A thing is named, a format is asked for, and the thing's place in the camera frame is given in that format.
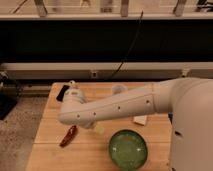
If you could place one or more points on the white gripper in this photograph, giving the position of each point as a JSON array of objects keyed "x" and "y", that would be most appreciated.
[{"x": 95, "y": 126}]

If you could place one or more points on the red chili pepper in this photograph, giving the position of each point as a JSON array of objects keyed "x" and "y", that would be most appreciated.
[{"x": 69, "y": 136}]

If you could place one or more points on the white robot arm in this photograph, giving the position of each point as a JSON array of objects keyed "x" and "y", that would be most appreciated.
[{"x": 189, "y": 100}]

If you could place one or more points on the black rectangular object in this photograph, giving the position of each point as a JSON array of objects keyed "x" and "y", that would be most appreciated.
[{"x": 61, "y": 93}]

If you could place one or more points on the clear plastic bottle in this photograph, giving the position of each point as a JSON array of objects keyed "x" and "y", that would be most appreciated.
[{"x": 73, "y": 84}]

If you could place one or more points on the clear plastic cup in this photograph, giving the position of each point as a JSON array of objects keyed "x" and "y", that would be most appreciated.
[{"x": 116, "y": 89}]

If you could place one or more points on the green ceramic bowl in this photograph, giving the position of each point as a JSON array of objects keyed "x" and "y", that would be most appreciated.
[{"x": 128, "y": 150}]

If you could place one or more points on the white rectangular sponge block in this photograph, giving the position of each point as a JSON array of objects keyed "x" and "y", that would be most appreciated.
[{"x": 141, "y": 120}]

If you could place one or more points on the dark equipment at left edge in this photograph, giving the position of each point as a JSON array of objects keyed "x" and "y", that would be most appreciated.
[{"x": 10, "y": 90}]

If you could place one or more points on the white wall outlet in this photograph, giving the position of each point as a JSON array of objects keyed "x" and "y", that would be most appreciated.
[{"x": 94, "y": 74}]

